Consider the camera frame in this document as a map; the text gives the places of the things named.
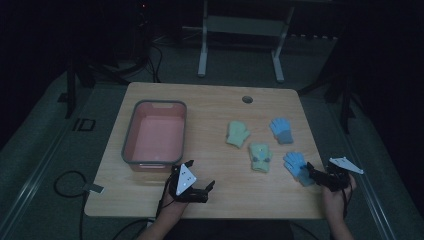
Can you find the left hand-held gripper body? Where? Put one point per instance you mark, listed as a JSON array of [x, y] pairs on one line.
[[185, 178]]

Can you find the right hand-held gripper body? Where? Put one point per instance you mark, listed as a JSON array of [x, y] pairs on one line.
[[335, 180]]

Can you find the blue knit glove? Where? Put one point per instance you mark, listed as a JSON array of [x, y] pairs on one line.
[[280, 130], [295, 165]]

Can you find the pink basin with grey rim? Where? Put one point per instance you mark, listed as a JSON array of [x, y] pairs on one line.
[[156, 133]]

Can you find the green glove with grey pattern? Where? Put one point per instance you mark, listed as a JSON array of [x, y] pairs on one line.
[[260, 156]]

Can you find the plain green knit glove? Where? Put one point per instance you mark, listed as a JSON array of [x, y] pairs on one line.
[[237, 134]]

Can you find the person's right hand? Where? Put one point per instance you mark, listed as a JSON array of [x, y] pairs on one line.
[[335, 201]]

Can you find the person's left hand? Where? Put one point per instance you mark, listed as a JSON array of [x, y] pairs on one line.
[[171, 207]]

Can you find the black tripod stand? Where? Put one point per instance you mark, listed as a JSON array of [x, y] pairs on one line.
[[70, 90], [345, 100]]

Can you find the white power strip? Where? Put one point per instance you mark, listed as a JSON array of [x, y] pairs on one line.
[[313, 36]]

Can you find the white metal stand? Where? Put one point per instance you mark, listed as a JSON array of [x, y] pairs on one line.
[[245, 26]]

